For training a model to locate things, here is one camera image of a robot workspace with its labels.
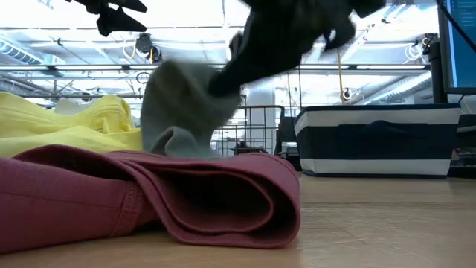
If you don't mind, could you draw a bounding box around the grey-green cloth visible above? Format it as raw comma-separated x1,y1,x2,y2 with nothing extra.
140,60,242,160

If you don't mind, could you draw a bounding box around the maroon cloth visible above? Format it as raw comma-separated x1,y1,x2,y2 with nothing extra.
0,144,301,255

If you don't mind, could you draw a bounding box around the small black cloth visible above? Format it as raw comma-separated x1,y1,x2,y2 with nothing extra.
232,140,267,156

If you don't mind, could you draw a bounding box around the yellow cloth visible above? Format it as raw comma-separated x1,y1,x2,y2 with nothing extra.
0,92,144,159

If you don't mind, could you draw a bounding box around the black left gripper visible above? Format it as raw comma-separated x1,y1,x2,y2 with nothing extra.
66,0,148,37

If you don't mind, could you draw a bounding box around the navy striped fabric bin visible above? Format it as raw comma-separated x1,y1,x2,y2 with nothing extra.
293,103,463,179

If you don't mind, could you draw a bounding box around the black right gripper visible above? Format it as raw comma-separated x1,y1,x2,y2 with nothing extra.
207,0,387,98

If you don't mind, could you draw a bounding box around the black monitor stand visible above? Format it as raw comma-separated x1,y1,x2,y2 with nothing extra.
427,32,448,104

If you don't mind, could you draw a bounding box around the computer monitor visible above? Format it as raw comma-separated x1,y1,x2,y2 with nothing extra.
437,0,476,95

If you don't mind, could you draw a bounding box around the yellow hanging cable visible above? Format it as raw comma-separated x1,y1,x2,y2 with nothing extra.
336,50,345,105

